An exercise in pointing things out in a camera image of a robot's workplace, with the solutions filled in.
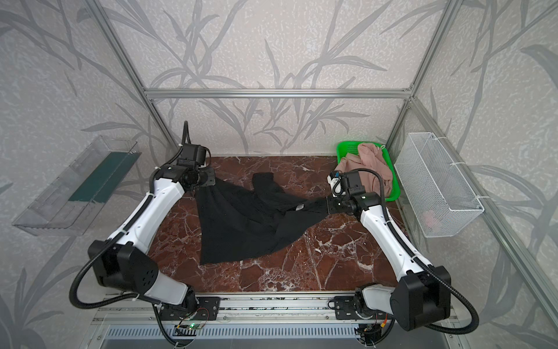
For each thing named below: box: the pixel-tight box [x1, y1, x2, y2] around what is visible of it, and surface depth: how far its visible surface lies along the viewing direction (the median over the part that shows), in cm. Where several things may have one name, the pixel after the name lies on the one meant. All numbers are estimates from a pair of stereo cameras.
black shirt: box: [195, 172, 330, 265], surface depth 91 cm
